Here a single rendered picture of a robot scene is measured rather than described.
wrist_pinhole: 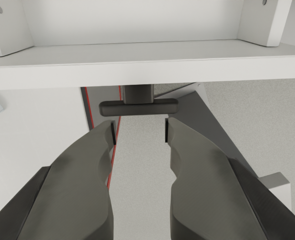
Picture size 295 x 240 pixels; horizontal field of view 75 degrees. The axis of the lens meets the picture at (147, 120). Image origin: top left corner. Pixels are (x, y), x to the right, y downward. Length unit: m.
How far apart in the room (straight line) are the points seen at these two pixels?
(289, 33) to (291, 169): 1.06
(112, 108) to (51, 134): 0.24
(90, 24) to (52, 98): 0.17
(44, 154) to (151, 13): 0.33
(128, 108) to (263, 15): 0.15
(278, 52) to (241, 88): 1.11
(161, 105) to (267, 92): 1.24
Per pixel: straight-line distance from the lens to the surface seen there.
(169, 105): 0.18
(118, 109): 0.18
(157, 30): 0.23
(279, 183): 0.58
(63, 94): 0.36
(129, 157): 1.41
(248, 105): 1.36
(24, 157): 0.46
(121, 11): 0.23
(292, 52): 0.20
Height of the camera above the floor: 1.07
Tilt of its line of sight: 60 degrees down
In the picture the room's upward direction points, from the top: 175 degrees clockwise
